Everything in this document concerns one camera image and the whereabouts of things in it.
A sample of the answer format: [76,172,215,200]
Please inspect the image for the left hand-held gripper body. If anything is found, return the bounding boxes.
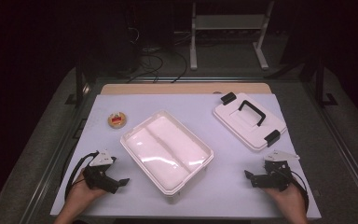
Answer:
[82,149,119,194]

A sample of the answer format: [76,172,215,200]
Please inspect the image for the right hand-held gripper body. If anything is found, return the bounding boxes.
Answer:
[251,149,301,192]

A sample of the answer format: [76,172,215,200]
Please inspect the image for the white divided plastic tray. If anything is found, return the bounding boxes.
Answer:
[121,110,213,194]

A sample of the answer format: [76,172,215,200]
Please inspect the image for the round pastry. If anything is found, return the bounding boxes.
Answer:
[107,111,128,129]

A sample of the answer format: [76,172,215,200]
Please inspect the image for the person's left hand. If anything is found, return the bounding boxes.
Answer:
[64,172,107,213]

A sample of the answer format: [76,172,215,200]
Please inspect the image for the person's right hand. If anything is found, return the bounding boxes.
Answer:
[262,184,308,217]

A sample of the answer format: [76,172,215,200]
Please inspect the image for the white table mat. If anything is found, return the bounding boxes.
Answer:
[49,92,322,219]

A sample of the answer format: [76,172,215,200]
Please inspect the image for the white metal stand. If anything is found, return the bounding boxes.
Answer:
[189,0,276,71]

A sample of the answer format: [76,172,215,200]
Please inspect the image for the left hand-held gripper black cable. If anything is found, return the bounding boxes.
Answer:
[63,150,100,201]

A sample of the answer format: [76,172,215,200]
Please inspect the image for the hand-held gripper black cable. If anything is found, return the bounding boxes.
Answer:
[63,150,100,201]
[290,170,310,213]

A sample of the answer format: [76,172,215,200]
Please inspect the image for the right hand-held gripper black cable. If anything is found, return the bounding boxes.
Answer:
[290,170,310,213]

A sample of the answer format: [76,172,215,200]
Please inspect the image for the white lid with black handle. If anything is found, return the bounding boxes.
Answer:
[213,91,288,153]

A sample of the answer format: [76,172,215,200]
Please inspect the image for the black frame post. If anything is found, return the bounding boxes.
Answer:
[314,59,339,108]
[64,59,86,108]

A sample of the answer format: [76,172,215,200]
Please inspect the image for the black floor cables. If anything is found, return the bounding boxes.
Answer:
[125,24,189,84]

